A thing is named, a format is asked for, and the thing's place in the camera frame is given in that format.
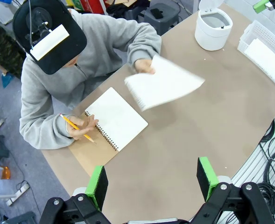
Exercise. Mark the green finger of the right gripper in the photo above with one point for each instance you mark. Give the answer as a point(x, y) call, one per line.
point(260, 5)

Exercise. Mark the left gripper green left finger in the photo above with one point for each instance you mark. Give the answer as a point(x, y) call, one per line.
point(97, 184)

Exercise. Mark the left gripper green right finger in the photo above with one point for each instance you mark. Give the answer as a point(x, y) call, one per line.
point(206, 177)

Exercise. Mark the yellow pencil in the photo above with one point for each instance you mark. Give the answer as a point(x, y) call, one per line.
point(69, 122)

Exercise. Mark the spiral notebook brown cover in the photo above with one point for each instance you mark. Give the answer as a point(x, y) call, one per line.
point(118, 119)

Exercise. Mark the white paper sheet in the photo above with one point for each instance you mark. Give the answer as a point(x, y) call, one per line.
point(163, 86)

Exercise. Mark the person's left forearm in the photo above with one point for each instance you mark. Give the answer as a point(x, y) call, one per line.
point(144, 42)

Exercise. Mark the person's right forearm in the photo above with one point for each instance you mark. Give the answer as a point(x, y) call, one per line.
point(41, 130)

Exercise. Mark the person's right hand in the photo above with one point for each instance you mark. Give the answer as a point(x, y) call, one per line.
point(79, 130)

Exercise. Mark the person's left hand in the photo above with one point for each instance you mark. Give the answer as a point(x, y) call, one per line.
point(143, 66)

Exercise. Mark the white perforated plastic basket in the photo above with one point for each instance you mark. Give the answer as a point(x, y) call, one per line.
point(256, 30)

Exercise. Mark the white paper stack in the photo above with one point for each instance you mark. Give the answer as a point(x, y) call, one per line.
point(265, 58)

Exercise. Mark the white lidded trash bin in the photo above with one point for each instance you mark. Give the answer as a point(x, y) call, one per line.
point(209, 39)

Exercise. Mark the black phone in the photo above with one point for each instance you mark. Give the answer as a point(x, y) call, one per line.
point(156, 13)

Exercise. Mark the person in grey hoodie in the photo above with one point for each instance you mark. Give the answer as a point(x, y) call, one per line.
point(100, 46)

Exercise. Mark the teal triangular object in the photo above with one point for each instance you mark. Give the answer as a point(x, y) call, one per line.
point(7, 79)

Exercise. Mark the black cap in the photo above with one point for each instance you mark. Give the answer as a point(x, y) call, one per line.
point(74, 42)

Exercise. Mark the camouflage fabric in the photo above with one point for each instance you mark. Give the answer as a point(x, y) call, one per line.
point(4, 51)

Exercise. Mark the red shopping bag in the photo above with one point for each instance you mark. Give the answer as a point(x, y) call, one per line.
point(93, 5)

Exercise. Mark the yellow green shopping bag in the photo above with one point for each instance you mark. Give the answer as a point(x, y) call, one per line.
point(73, 2)

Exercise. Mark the white slatted rail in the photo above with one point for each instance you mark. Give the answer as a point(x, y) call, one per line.
point(249, 163)

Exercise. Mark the white head-mounted camera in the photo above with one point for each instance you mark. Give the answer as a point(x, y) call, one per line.
point(48, 43)

